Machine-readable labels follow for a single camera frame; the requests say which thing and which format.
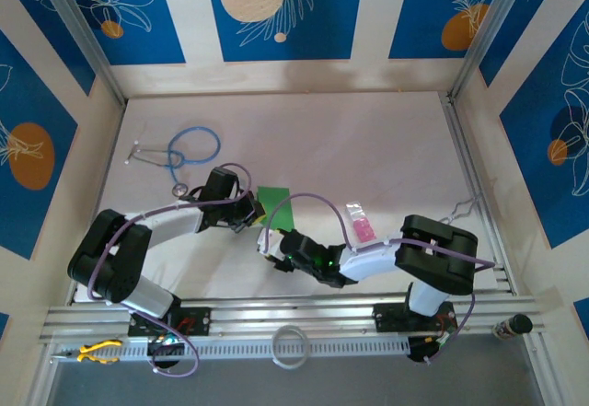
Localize aluminium mounting rail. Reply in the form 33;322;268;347
39;293;549;347

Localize green paper sheet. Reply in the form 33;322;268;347
256;186;295;232

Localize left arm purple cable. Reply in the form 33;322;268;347
86;162;255;377

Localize aluminium frame post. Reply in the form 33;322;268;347
31;0;128;108
448;0;530;103

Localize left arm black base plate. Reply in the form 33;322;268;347
127;305;213;338

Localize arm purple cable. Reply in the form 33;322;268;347
265;192;497;365
86;162;255;377

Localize small bottle black cap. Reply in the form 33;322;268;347
492;313;534;341

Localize white slotted cable duct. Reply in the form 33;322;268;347
54;335;411;365

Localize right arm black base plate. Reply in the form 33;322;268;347
373;302;459;333

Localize aluminium frame leg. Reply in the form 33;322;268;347
25;354;59;406
524;334;556;406

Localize blue stethoscope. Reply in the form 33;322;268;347
123;124;222;198

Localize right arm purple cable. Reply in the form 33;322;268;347
265;192;497;365

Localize yellow handled pliers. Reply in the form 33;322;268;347
50;339;124;365

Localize white tape ring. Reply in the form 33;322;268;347
270;325;308;370

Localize aluminium table side rail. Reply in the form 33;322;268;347
439;92;516;295

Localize small green circuit board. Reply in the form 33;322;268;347
432;331;459;350

